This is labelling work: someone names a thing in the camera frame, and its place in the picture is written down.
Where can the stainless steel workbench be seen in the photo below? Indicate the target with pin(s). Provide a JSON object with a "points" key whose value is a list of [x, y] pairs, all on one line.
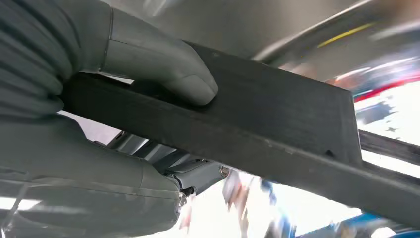
{"points": [[229, 23]]}

